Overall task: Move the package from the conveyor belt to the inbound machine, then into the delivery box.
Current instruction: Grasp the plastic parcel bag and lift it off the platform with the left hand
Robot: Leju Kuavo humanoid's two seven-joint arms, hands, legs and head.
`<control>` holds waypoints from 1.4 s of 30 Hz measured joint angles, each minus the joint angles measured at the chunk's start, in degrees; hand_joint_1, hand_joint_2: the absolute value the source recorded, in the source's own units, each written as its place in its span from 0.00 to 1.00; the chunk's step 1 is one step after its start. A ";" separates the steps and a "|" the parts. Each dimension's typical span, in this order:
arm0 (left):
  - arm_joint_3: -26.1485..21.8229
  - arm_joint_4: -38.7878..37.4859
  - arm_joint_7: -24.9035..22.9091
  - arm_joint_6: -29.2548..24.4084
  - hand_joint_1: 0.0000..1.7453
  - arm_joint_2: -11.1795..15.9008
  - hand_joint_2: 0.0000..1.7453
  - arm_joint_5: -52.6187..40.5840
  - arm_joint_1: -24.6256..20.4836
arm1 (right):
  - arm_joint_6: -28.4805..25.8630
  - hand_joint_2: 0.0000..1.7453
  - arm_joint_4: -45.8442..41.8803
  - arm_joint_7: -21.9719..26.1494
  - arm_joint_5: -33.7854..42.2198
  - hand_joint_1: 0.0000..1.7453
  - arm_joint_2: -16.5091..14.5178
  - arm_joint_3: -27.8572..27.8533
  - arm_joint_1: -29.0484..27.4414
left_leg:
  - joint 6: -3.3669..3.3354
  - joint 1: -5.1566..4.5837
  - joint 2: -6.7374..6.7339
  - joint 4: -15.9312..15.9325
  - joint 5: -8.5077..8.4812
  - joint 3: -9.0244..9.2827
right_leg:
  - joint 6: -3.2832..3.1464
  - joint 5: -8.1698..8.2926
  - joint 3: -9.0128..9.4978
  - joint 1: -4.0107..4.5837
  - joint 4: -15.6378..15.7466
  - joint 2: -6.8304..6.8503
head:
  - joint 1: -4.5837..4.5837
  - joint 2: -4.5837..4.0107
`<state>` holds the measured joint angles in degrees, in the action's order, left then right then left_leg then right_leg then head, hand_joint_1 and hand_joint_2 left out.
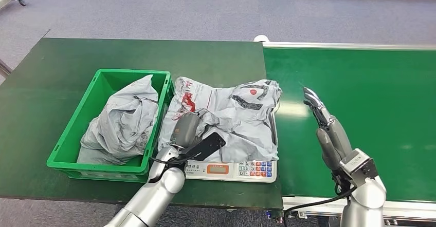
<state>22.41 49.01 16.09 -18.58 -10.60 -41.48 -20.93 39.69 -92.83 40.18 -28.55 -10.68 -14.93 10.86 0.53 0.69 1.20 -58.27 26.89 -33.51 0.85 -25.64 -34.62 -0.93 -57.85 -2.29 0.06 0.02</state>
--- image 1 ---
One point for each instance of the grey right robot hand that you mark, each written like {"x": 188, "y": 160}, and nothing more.
{"x": 335, "y": 140}

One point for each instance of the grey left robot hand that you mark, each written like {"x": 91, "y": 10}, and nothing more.
{"x": 185, "y": 130}

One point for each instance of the grey package with red print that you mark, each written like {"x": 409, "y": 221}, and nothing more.
{"x": 245, "y": 126}

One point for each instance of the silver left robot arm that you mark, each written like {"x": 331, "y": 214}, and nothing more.
{"x": 156, "y": 195}

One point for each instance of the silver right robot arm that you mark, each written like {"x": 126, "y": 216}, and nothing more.
{"x": 366, "y": 201}

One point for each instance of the plain grey plastic package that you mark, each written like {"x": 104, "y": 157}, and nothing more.
{"x": 119, "y": 126}

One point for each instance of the white conveyor roller end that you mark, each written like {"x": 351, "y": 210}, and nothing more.
{"x": 261, "y": 38}

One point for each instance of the electronic scale with steel tray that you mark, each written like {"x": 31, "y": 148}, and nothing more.
{"x": 228, "y": 171}

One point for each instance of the green plastic crate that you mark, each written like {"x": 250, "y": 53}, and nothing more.
{"x": 85, "y": 106}

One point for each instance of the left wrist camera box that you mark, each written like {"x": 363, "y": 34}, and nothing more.
{"x": 207, "y": 147}

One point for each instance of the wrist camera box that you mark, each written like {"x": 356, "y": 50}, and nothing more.
{"x": 357, "y": 166}
{"x": 207, "y": 147}

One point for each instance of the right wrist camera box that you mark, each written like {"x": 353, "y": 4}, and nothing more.
{"x": 357, "y": 166}

